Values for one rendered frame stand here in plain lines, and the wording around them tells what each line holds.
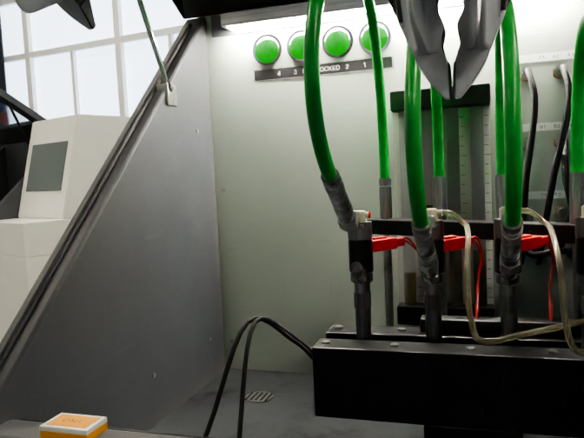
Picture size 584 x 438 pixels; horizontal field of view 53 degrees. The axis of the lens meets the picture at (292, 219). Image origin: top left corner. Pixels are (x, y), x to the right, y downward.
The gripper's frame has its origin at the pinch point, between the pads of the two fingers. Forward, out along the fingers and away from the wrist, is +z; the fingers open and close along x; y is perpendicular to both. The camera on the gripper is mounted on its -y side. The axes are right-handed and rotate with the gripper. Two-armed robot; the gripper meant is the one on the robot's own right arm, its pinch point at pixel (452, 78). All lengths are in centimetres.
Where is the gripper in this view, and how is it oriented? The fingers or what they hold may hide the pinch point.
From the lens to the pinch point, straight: 38.2
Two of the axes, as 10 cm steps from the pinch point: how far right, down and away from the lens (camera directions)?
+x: 9.5, -0.2, -3.1
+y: -3.0, 0.9, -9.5
